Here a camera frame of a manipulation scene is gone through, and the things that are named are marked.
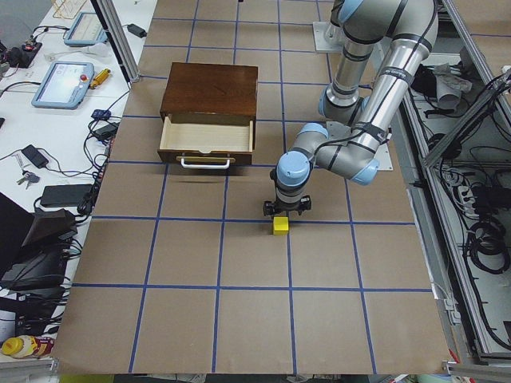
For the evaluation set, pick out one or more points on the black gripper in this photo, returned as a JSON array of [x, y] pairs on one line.
[[287, 211]]

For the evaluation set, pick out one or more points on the yellow cube block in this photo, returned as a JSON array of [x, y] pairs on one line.
[[280, 225]]

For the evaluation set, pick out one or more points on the light wooden drawer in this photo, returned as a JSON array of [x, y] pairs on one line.
[[207, 141]]

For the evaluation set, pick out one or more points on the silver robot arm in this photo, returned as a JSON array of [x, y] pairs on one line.
[[384, 44]]

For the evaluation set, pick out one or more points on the dark wooden drawer cabinet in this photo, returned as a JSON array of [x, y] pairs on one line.
[[211, 89]]

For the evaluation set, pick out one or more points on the black cloth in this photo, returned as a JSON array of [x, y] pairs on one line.
[[425, 82]]

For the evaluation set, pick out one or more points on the yellow black hand tool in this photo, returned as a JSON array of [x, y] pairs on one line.
[[100, 78]]

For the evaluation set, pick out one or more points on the black power adapter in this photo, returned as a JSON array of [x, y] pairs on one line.
[[66, 195]]

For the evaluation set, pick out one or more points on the grey cloth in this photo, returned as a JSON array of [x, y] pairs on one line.
[[449, 87]]

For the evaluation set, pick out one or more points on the near teach pendant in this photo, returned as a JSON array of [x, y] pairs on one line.
[[64, 85]]

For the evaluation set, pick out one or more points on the teach pendant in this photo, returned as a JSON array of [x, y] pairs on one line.
[[86, 30], [64, 85]]

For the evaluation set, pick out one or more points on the keys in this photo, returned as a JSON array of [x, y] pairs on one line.
[[28, 178]]

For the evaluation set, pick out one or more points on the black smartphone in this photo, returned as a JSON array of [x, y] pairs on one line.
[[34, 156]]

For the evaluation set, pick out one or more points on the far teach pendant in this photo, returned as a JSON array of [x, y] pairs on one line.
[[86, 30]]

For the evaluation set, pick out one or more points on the yellow cap bottle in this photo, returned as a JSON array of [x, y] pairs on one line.
[[25, 346]]

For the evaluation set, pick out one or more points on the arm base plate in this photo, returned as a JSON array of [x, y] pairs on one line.
[[337, 131], [328, 37]]

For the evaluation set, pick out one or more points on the aluminium frame post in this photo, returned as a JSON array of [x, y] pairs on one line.
[[109, 19]]

